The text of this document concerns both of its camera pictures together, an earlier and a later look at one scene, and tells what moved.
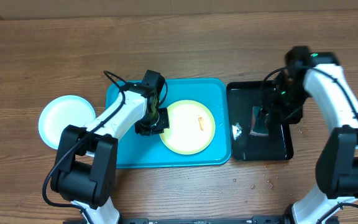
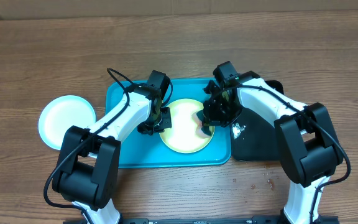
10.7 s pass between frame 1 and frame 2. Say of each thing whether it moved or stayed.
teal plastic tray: stayed
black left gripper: stayed
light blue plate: stayed
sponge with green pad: moved
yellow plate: stayed
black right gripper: moved
